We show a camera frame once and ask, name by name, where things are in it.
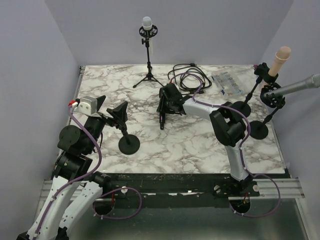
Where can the clear plastic organizer box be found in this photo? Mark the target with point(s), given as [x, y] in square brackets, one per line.
[228, 83]

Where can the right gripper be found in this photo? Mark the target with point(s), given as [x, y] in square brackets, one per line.
[162, 107]

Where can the black mounting rail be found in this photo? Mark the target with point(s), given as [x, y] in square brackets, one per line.
[168, 191]

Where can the beige microphone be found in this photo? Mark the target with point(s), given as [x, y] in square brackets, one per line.
[281, 56]

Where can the black tripod mic stand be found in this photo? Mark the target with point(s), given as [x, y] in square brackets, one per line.
[146, 37]

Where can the white microphone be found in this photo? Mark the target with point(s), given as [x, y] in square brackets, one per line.
[147, 27]

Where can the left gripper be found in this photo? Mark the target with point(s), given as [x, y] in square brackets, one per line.
[120, 112]

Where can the round-base stand with clip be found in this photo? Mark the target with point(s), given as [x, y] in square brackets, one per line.
[262, 71]

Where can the black microphone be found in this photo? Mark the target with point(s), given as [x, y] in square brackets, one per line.
[162, 120]

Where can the black round-base mic stand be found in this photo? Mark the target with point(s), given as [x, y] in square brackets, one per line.
[128, 144]

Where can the silver microphone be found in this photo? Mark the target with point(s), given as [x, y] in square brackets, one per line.
[311, 82]

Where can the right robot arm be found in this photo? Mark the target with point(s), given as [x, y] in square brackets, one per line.
[227, 123]

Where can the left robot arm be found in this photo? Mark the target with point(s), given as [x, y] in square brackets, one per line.
[74, 187]

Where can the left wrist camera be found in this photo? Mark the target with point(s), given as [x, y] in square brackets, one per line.
[85, 105]

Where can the round-base stand with shockmount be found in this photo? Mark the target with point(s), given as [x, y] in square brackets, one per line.
[258, 129]

